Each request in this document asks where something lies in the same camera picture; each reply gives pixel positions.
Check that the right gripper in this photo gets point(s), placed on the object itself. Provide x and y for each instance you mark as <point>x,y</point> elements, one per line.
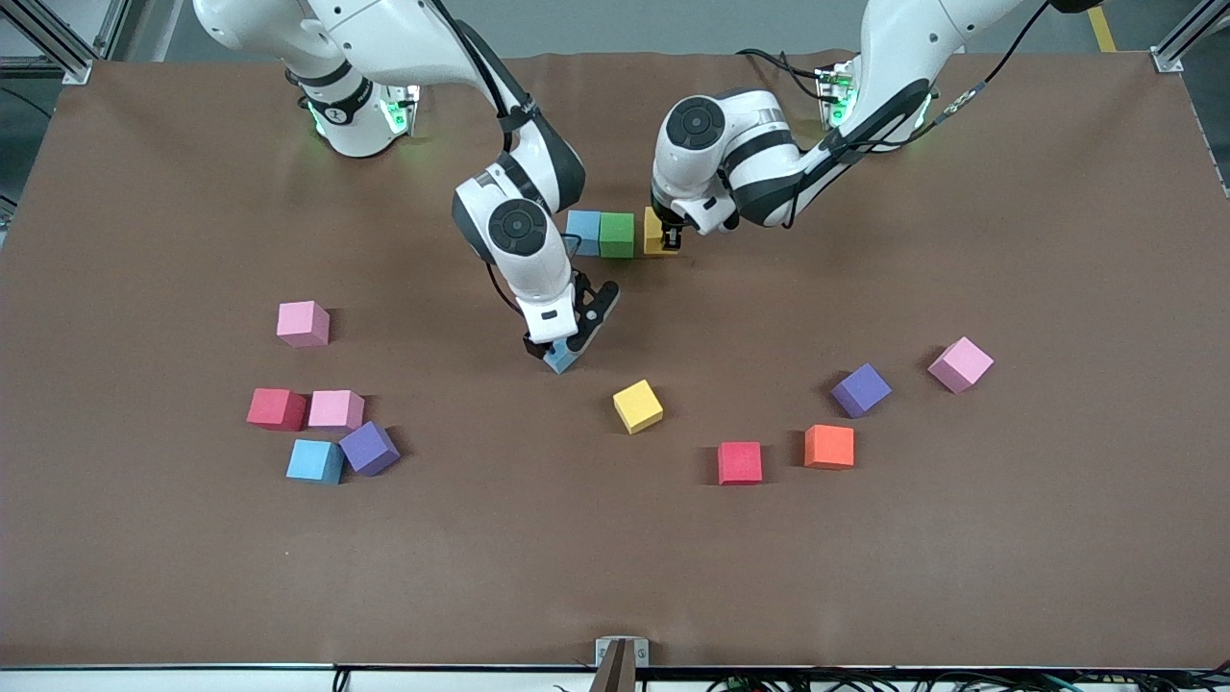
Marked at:
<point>534,344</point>

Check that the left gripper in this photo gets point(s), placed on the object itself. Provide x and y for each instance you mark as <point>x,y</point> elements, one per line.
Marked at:
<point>671,234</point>

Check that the yellow foam block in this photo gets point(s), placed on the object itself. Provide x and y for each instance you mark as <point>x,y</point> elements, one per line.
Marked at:
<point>652,237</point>
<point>638,406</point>

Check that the blue foam block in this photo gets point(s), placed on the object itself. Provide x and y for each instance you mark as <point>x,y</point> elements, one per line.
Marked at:
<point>582,233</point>
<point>314,460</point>
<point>563,362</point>

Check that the green foam block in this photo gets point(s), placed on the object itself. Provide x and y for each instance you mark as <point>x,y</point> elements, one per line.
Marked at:
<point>617,235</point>

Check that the purple foam block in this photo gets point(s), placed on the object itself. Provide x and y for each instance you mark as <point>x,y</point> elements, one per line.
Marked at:
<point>861,389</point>
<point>369,448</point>

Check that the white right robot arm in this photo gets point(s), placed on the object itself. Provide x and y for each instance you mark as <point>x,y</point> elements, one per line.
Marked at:
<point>404,38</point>

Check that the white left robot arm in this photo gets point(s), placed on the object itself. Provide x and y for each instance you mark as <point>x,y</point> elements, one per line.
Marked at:
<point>894,48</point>

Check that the pink foam block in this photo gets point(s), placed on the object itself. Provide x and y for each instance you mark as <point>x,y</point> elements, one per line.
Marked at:
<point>960,364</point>
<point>335,409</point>
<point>303,323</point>

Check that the brown table cover sheet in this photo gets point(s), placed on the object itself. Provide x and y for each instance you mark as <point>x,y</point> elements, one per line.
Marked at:
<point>615,557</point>

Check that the red foam block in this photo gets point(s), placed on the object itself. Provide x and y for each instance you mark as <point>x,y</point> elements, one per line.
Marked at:
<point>276,408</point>
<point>739,462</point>

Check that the orange foam block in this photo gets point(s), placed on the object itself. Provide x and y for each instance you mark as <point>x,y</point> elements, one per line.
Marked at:
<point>829,446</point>

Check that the grey metal bracket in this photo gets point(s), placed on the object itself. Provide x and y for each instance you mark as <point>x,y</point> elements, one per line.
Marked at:
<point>621,661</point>

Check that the aluminium frame profile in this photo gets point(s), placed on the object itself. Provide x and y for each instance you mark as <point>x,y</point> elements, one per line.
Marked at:
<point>112,29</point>
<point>1178,53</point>
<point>60,53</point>

